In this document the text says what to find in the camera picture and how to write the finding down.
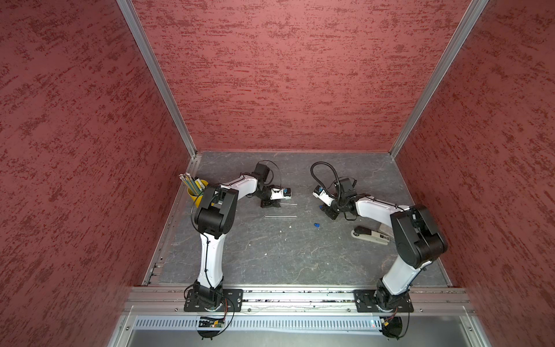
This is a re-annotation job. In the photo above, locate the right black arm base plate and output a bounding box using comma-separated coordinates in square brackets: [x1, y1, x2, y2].
[353, 288, 414, 315]

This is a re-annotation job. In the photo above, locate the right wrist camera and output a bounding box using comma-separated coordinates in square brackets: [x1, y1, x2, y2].
[313, 185, 335, 207]

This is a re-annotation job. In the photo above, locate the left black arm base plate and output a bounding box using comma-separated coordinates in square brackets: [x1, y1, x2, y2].
[183, 289, 244, 313]

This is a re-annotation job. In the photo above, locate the grey black stapler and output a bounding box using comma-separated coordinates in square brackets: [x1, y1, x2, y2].
[351, 226, 390, 245]

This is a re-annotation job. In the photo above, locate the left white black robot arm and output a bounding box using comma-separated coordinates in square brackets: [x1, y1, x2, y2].
[184, 160, 291, 312]

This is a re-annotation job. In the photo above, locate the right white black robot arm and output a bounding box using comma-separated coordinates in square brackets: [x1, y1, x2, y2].
[313, 178, 448, 313]

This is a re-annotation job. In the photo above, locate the yellow pencil cup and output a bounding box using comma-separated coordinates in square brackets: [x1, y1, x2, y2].
[186, 179, 208, 207]

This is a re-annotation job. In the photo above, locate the white slotted cable duct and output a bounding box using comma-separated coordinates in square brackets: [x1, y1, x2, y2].
[133, 315, 382, 335]

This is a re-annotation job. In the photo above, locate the bundle of coloured pencils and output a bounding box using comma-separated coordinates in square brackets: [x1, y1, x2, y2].
[179, 173, 205, 197]

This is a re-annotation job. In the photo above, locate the aluminium front rail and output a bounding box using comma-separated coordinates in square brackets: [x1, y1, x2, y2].
[123, 285, 476, 317]

